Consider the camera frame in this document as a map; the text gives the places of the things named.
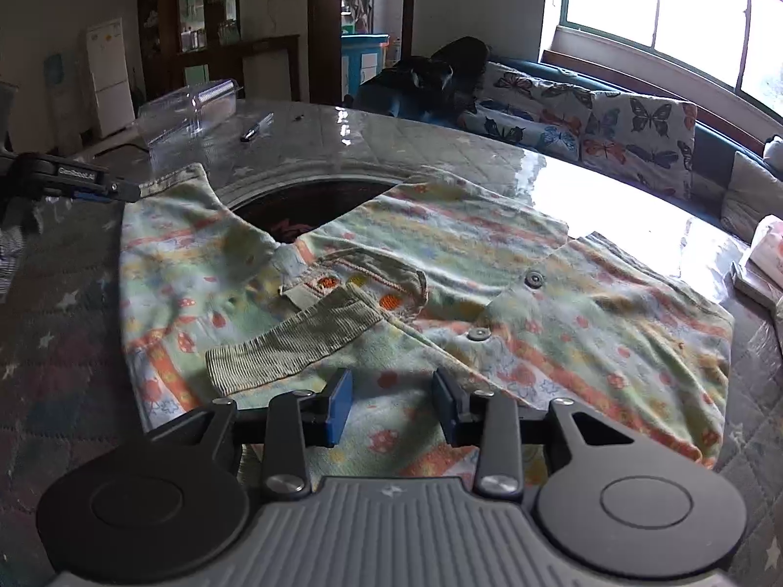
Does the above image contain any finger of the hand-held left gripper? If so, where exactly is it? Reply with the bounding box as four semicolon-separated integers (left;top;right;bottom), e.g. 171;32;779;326
73;177;141;203

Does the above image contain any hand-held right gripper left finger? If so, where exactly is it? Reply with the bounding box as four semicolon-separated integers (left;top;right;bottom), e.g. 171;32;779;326
145;368;355;500

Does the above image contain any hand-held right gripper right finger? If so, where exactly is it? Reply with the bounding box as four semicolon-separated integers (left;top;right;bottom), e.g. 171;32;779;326
431;368;650;500

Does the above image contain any pastel mushroom print shirt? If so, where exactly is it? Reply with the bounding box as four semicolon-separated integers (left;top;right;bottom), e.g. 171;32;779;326
119;162;736;472

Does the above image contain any clear plastic container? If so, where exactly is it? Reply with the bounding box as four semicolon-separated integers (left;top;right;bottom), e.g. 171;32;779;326
136;78;243;155

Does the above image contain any white refrigerator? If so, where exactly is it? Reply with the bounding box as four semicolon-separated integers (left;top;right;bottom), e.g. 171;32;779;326
85;18;137;139

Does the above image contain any dark pen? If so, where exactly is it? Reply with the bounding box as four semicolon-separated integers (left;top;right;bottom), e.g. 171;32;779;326
239;113;275;143

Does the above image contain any dark wooden cabinet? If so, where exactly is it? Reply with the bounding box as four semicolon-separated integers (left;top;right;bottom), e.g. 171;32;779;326
136;0;302;106

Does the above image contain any blue cabinet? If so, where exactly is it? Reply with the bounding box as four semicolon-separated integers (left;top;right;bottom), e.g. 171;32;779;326
341;33;391;100

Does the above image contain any butterfly print cushion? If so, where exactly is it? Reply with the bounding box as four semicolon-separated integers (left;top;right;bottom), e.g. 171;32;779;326
456;61;699;198

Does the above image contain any black clothing pile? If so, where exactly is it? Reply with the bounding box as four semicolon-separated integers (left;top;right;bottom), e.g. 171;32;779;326
353;36;494;127

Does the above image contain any white tissue pack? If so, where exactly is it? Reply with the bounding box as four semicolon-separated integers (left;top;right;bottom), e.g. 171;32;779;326
730;214;783;320

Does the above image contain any dark blue sofa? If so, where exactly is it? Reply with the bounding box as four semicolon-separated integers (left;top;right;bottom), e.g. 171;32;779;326
477;52;783;241

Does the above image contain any grey cushion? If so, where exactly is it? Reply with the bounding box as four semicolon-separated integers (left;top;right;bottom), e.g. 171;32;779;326
720;151;783;243

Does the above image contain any large window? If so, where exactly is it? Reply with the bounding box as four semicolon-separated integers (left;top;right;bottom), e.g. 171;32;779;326
541;0;783;118

